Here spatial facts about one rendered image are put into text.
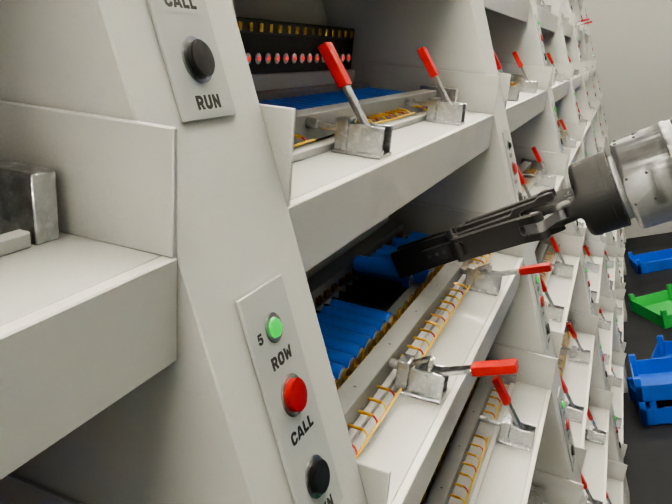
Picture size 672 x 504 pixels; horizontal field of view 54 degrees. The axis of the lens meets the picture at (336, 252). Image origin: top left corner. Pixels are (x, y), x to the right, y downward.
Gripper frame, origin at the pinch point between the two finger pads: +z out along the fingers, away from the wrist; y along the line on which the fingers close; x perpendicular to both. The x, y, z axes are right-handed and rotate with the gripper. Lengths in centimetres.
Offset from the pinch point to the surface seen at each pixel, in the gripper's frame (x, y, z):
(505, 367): 6.8, 20.3, -9.2
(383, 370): 4.3, 21.2, 0.0
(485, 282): 6.6, -6.1, -3.1
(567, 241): 24, -93, -2
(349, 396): 3.5, 27.1, 0.4
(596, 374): 59, -93, 3
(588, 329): 47, -93, 1
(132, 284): -11, 50, -6
